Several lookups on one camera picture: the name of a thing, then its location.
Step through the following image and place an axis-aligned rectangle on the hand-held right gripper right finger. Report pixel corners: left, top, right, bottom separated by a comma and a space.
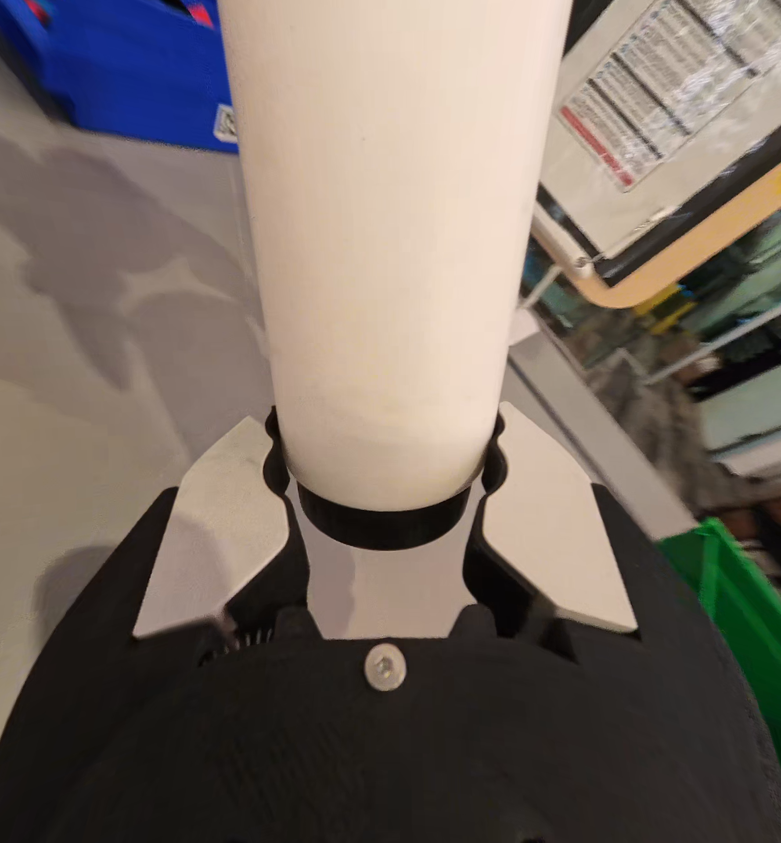
472, 400, 640, 636

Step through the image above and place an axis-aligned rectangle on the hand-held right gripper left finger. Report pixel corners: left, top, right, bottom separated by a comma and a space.
132, 408, 294, 640

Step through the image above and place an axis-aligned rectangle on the green plastic bin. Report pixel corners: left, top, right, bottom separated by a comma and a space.
657, 517, 781, 818

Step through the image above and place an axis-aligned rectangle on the white plastic water bottle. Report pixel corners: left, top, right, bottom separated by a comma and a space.
216, 0, 576, 551

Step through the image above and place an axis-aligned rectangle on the blue plastic bin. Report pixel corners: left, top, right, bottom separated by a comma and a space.
0, 0, 240, 155

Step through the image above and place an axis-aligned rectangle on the acrylic sign stand wooden board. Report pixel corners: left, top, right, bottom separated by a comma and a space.
509, 0, 781, 346

